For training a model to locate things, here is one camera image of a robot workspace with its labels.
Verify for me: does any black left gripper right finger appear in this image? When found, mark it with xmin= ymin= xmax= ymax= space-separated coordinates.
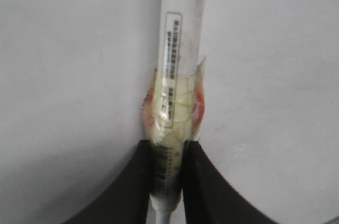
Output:
xmin=181 ymin=141 xmax=276 ymax=224

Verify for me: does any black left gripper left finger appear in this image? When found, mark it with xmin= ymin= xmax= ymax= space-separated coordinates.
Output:
xmin=65 ymin=140 xmax=154 ymax=223

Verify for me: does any white black-tipped whiteboard marker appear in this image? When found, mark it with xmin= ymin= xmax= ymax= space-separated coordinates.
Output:
xmin=144 ymin=0 xmax=205 ymax=223

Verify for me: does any white glossy whiteboard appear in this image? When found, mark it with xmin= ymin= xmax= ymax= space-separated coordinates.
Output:
xmin=1 ymin=0 xmax=338 ymax=223

